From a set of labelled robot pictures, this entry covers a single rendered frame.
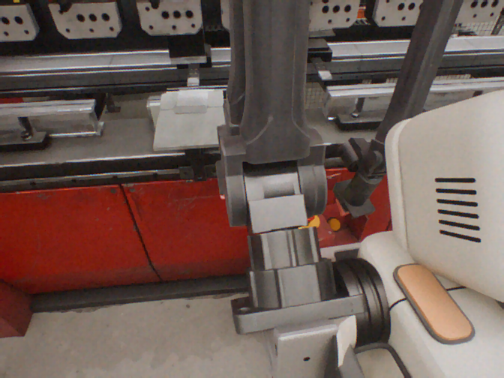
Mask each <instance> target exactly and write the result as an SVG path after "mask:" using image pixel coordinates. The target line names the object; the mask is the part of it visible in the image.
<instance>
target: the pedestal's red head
mask: <svg viewBox="0 0 504 378"><path fill-rule="evenodd" d="M332 176H334V177H337V182H336V183H338V182H340V179H341V173H338V174H335V175H330V176H326V178H329V177H332ZM317 217H318V218H319V226H318V227H317V228H316V229H317V234H318V239H319V247H320V248H330V247H335V246H341V245H350V244H355V243H359V242H360V240H361V238H362V234H363V232H364V230H365V227H366V224H367V222H368V220H369V218H368V217H367V216H365V215H362V216H359V217H358V218H356V219H352V218H351V217H352V216H351V214H350V213H349V214H346V215H344V216H342V217H341V216H340V212H339V208H338V204H337V202H336V196H334V199H333V203H332V205H327V206H326V207H325V211H324V212H323V213H322V214H321V215H317ZM331 217H334V218H337V219H338V220H339V221H340V230H339V231H337V232H333V231H332V229H331V227H330V226H329V225H328V223H327V219H329V218H331Z"/></svg>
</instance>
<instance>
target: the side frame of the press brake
mask: <svg viewBox="0 0 504 378"><path fill-rule="evenodd" d="M19 103H24V101H23V99H22V98H21V97H18V98H4V99H0V104H19ZM33 298H34V295H33V294H32V293H28V292H25V291H23V290H21V289H19V288H17V287H15V286H13V285H11V284H9V283H7V282H5V281H3V280H1V279H0V338H12V337H18V338H19V337H24V336H25V334H26V331H27V328H28V326H29V323H30V320H31V318H32V314H33V311H32V310H31V309H30V306H31V303H32V300H33Z"/></svg>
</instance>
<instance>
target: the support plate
mask: <svg viewBox="0 0 504 378"><path fill-rule="evenodd" d="M178 97H179V93H170V94H162V95H161V99H160V108H159V113H158V117H157V126H156V131H155V135H154V144H153V151H165V150H176V149H198V148H210V147H219V144H218V129H217V126H221V125H224V124H226V123H225V118H224V108H223V107H222V106H223V104H224V96H223V91H208V100H207V106H208V107H210V108H207V109H206V113H181V114H175V111H174V107H176V105H177V101H178ZM169 109H171V110H169Z"/></svg>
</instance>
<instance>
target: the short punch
mask: <svg viewBox="0 0 504 378"><path fill-rule="evenodd" d="M166 42H167V47H168V51H169V58H170V61H171V65H174V64H190V63H206V47H205V39H204V31H203V27H202V31H198V32H197V33H196V34H174V35H166Z"/></svg>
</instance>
